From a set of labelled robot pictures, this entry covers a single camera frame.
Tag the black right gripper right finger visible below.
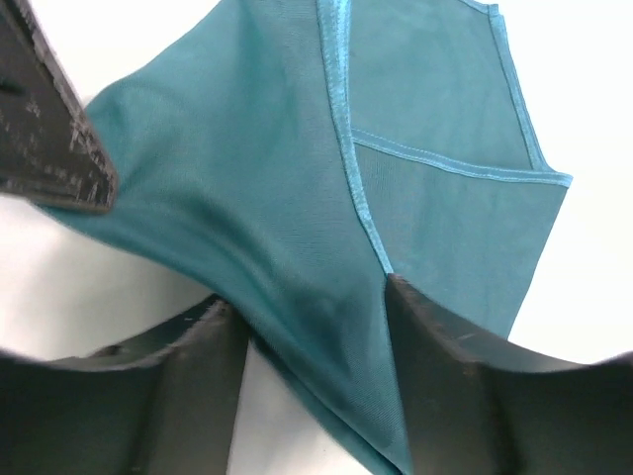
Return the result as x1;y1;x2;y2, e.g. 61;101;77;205
385;275;632;475

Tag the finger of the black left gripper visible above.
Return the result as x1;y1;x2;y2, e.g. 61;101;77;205
1;0;118;214

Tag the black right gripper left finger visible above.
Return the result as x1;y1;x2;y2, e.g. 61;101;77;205
1;296;248;474

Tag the teal cloth napkin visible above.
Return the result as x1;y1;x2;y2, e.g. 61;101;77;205
54;0;572;474

